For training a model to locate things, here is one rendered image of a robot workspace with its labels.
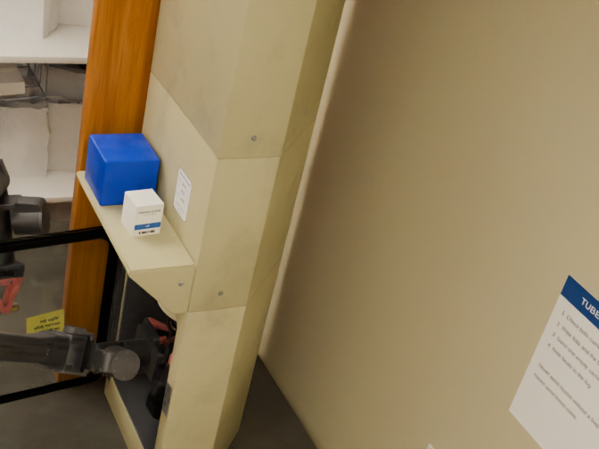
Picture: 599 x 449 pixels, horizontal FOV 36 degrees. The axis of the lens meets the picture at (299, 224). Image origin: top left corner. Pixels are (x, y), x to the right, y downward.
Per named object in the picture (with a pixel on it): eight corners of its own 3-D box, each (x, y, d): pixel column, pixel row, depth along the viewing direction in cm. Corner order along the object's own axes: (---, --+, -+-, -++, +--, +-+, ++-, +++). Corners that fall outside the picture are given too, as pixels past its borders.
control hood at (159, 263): (129, 211, 182) (135, 167, 176) (187, 314, 158) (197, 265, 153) (70, 216, 176) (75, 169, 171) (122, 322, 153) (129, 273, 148)
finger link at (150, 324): (180, 313, 190) (137, 317, 184) (194, 335, 185) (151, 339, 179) (173, 339, 193) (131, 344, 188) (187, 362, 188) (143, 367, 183)
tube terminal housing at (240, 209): (208, 375, 217) (274, 71, 178) (265, 477, 194) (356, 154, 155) (103, 392, 205) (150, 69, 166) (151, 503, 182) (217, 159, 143)
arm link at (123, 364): (61, 323, 173) (51, 369, 172) (84, 331, 164) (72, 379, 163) (120, 334, 180) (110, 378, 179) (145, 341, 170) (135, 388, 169)
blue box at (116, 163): (136, 175, 174) (143, 132, 169) (154, 203, 167) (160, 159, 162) (84, 177, 169) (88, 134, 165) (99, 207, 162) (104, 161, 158)
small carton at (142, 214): (147, 217, 162) (151, 188, 159) (160, 233, 159) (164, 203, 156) (120, 221, 160) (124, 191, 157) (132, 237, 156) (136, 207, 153)
